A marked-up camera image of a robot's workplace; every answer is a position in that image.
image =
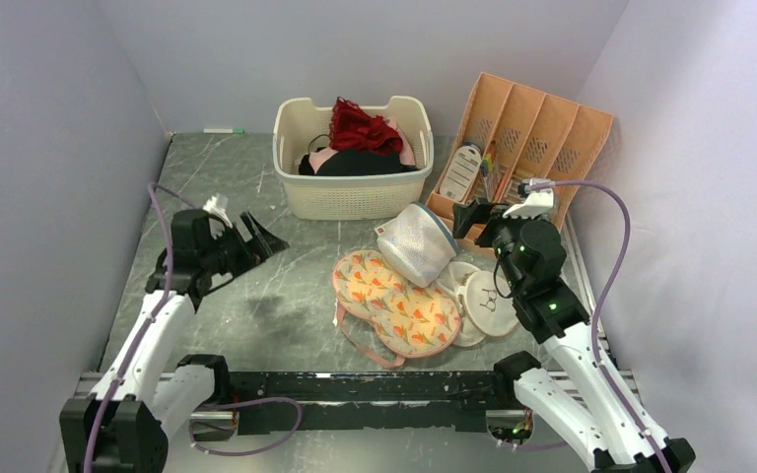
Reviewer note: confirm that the pink garment in basket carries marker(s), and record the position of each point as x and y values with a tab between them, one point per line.
407	155

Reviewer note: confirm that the white labelled bottle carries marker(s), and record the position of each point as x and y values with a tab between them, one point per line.
462	170

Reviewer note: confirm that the white green marker pen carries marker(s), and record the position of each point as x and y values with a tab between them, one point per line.
225	131

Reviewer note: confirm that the white mesh cylinder laundry bag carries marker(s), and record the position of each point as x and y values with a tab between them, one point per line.
417	244

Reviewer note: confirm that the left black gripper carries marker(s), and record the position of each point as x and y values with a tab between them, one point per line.
260	243

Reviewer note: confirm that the floral pink laundry bag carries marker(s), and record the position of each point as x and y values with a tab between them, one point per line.
410	321

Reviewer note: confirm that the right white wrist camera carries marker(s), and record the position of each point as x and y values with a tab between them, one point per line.
536	199

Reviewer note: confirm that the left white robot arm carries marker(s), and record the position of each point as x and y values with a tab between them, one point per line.
150	339

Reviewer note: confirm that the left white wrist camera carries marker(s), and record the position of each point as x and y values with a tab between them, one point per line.
217	205

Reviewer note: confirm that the black metal base rail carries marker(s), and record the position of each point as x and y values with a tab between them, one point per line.
286	402

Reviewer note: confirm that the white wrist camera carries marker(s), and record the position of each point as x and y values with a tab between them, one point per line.
536	199
217	205

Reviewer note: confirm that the orange desk file organizer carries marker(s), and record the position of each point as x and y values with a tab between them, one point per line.
554	138

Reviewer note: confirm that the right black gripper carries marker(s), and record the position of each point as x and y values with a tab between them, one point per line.
479	212

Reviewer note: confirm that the black garment in basket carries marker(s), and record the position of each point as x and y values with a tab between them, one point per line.
348	163

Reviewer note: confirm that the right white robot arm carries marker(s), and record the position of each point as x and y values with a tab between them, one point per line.
574	352

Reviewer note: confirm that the pens in organizer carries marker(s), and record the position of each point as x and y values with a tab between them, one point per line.
498	160

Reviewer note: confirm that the red lace garment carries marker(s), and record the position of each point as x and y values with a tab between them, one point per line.
351	128

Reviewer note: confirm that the cream plastic laundry basket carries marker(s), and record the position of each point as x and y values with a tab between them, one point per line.
341	198

